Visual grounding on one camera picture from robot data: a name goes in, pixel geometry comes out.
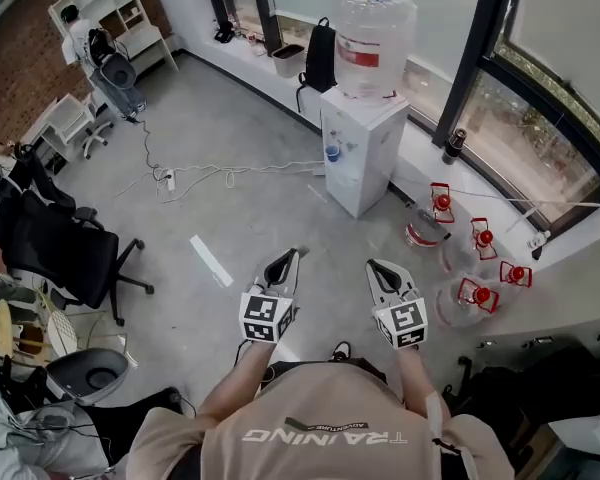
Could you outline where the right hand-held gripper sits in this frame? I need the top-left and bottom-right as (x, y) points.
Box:
(364, 258), (428, 351)

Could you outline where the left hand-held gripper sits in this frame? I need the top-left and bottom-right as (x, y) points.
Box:
(238, 245), (311, 345)

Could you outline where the person's right forearm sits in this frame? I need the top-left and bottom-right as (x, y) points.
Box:
(396, 346), (452, 425)

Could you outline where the person's left forearm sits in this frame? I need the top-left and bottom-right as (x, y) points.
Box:
(194, 338), (279, 420)

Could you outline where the empty jug with red label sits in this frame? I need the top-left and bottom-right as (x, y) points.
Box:
(403, 182), (456, 250)

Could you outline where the white water dispenser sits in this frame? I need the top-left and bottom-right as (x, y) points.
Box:
(319, 86), (411, 219)

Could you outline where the black thermos flask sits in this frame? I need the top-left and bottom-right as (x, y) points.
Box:
(440, 127), (468, 166)

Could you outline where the person's beige shirt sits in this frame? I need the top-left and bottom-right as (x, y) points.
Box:
(126, 362), (516, 480)

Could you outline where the black bag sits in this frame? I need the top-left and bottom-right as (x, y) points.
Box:
(442, 343), (600, 462)

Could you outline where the white waste bin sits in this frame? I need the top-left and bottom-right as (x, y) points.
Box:
(271, 43), (307, 80)

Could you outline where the black backpack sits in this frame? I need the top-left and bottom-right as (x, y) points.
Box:
(295, 16), (339, 114)

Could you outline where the grey shell chair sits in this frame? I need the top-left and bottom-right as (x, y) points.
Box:
(92, 51), (148, 119)
(44, 347), (130, 407)

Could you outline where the black office chair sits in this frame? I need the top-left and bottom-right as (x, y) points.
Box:
(0, 147), (156, 328)

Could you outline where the white office chair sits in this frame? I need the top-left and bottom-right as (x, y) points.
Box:
(81, 92), (115, 161)

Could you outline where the large clear water bottle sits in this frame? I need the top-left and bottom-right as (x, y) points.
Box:
(333, 0), (419, 107)

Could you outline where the white mesh panel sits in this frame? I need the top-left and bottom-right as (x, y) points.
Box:
(46, 307), (79, 358)

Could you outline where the black device on sill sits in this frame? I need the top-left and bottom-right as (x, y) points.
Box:
(213, 19), (236, 45)

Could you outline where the white low desk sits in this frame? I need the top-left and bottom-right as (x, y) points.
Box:
(20, 92), (97, 163)

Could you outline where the round wooden stool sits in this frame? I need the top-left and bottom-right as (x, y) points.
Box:
(0, 299), (15, 358)

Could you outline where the white shelf desk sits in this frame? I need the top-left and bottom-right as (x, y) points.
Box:
(47, 0), (180, 77)

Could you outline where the empty clear jug red handle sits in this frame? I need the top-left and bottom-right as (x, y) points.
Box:
(440, 217), (499, 275)
(497, 259), (534, 290)
(433, 271), (501, 330)

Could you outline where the white cable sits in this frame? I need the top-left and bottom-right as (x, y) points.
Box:
(112, 160), (327, 205)

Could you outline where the small white camera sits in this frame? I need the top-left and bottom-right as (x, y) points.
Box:
(526, 229), (552, 262)

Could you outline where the black cable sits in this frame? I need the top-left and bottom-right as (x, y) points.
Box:
(127, 112), (162, 183)

